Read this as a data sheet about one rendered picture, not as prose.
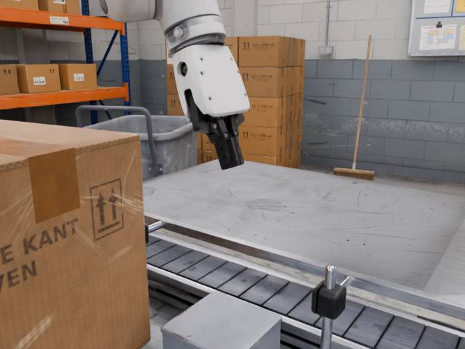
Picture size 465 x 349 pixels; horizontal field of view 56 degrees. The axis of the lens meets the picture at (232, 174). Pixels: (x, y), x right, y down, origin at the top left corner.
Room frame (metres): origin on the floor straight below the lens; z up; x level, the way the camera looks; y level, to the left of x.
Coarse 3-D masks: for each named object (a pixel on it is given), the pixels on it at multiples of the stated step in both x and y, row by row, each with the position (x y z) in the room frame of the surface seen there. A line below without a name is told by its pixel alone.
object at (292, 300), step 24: (168, 264) 0.65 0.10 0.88; (192, 264) 0.65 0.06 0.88; (216, 264) 0.65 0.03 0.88; (216, 288) 0.57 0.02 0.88; (240, 288) 0.57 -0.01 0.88; (264, 288) 0.57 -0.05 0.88; (288, 288) 0.57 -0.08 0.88; (312, 288) 0.57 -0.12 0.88; (288, 312) 0.51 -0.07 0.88; (312, 312) 0.51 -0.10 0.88; (360, 312) 0.51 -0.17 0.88; (384, 312) 0.51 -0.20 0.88; (360, 336) 0.46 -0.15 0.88; (384, 336) 0.46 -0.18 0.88; (408, 336) 0.46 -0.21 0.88; (432, 336) 0.46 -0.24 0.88; (456, 336) 0.46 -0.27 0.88
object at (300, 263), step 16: (176, 224) 0.61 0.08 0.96; (208, 240) 0.58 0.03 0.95; (224, 240) 0.56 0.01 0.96; (240, 240) 0.55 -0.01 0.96; (256, 256) 0.53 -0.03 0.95; (272, 256) 0.51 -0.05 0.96; (288, 256) 0.50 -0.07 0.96; (320, 272) 0.47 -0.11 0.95; (336, 272) 0.46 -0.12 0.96; (352, 272) 0.46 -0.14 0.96; (368, 288) 0.44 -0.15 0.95; (384, 288) 0.43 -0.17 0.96; (400, 288) 0.42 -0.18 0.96; (416, 304) 0.41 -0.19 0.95; (432, 304) 0.40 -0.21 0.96; (448, 304) 0.39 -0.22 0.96; (464, 304) 0.39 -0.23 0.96; (464, 320) 0.38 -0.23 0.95
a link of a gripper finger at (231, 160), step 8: (216, 128) 0.59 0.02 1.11; (208, 136) 0.60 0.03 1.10; (216, 136) 0.59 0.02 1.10; (216, 144) 0.60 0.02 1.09; (224, 144) 0.59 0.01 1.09; (232, 144) 0.59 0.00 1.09; (224, 152) 0.59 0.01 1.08; (232, 152) 0.59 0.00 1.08; (224, 160) 0.59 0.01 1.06; (232, 160) 0.59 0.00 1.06; (224, 168) 0.60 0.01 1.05
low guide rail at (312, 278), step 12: (192, 240) 0.69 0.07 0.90; (228, 252) 0.65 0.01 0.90; (240, 252) 0.63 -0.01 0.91; (264, 264) 0.61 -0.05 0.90; (276, 264) 0.59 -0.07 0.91; (300, 276) 0.57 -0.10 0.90; (312, 276) 0.56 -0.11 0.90; (348, 288) 0.53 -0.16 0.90; (372, 300) 0.51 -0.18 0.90; (384, 300) 0.50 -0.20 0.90; (396, 300) 0.49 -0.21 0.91; (420, 312) 0.47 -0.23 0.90; (432, 312) 0.47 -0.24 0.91; (456, 324) 0.45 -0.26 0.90
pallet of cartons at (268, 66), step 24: (240, 48) 3.79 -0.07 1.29; (264, 48) 3.71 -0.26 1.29; (288, 48) 3.91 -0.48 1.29; (168, 72) 4.09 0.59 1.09; (240, 72) 3.79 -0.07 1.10; (264, 72) 3.70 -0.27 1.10; (288, 72) 3.91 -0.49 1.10; (168, 96) 4.10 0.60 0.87; (264, 96) 3.70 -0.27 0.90; (288, 96) 3.93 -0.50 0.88; (264, 120) 3.70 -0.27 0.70; (288, 120) 3.96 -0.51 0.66; (240, 144) 3.79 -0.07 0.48; (264, 144) 3.70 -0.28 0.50; (288, 144) 3.96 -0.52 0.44
